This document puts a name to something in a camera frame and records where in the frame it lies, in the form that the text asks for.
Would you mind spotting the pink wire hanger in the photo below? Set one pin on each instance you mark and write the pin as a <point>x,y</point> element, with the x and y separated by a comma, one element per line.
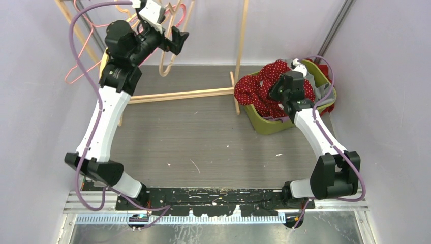
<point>83,33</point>

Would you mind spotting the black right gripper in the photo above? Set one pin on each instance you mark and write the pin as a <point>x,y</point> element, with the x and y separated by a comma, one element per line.
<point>274,93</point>

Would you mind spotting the metal corner rail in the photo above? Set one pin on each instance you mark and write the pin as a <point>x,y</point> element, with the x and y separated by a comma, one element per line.
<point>89,24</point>
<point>336,25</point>

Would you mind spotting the wooden clothes rack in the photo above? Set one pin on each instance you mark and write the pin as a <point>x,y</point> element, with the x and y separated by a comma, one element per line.
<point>194,93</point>

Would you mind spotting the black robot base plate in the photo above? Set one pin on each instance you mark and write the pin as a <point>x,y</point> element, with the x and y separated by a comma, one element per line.
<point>214,202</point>

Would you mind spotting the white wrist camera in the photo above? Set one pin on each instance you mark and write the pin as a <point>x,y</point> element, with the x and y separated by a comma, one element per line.
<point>297,66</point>
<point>150,12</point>

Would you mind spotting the metal corner rail right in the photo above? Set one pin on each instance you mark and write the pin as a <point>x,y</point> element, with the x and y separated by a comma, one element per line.
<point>336,25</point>

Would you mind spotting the metal corner rail left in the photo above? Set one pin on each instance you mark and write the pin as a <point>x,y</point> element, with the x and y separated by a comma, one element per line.
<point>89,24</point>

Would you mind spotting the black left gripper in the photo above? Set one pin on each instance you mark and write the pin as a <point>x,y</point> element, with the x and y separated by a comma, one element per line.
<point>177,37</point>

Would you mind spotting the wooden hanger of purple skirt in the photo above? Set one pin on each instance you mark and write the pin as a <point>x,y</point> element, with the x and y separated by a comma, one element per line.
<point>131,19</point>

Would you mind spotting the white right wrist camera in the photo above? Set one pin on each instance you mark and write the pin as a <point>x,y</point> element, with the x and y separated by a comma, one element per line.
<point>297,66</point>

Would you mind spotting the grey skirt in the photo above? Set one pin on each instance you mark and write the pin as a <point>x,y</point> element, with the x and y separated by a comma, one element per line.
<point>317,84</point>

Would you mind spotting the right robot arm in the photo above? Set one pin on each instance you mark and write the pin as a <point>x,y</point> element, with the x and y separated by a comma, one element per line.
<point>335,174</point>

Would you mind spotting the purple skirt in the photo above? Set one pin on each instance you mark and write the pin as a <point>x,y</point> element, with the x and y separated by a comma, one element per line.
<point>281,119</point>

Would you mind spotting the pink hanger of grey skirt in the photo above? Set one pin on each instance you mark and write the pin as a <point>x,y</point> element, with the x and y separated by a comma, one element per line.
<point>176,14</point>

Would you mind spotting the red polka dot skirt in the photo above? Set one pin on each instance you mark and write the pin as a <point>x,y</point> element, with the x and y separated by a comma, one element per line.
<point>254,90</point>

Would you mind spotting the olive green plastic basket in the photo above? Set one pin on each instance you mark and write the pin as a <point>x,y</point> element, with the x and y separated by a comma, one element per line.
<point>265,127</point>

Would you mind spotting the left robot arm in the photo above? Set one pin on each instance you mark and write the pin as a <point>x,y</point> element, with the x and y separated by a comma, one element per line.
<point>126,50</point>

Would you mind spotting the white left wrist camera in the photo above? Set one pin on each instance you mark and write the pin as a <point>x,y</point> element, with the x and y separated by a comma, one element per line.
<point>150,12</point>

